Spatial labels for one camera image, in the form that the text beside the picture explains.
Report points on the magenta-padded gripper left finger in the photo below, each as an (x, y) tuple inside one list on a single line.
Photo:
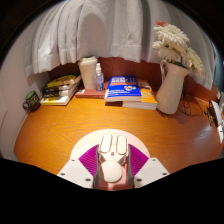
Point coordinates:
[(75, 171)]

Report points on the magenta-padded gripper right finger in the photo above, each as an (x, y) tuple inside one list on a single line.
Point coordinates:
[(151, 170)]

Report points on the white computer mouse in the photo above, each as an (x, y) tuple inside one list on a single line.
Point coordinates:
[(111, 170)]

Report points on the white and pink cartoon mouse pad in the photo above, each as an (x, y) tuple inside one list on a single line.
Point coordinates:
[(86, 140)]

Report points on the white and yellow book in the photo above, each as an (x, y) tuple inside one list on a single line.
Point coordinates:
[(56, 100)]

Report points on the orange book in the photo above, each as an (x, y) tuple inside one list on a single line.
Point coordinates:
[(146, 96)]

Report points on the red book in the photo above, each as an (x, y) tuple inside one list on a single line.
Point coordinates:
[(88, 94)]

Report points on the black book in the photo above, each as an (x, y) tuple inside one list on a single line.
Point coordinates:
[(58, 93), (58, 88)]

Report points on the dark mug with green inside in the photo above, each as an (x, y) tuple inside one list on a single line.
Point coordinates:
[(32, 101)]

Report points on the white pitcher vase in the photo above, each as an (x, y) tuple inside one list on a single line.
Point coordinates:
[(170, 90)]

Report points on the white device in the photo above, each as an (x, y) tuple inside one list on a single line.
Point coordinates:
[(218, 116)]

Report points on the blue book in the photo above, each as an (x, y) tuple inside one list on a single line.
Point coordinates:
[(123, 87)]

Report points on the yellow cover book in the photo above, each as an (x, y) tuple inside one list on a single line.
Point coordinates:
[(63, 80)]

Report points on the clear spray bottle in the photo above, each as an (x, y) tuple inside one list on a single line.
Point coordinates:
[(99, 80)]

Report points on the cream tumbler cup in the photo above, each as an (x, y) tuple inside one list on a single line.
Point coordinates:
[(88, 73)]

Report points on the white flower bouquet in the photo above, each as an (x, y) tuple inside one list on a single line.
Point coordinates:
[(173, 43)]

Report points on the white curtain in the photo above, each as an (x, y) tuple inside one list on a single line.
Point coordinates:
[(100, 30)]

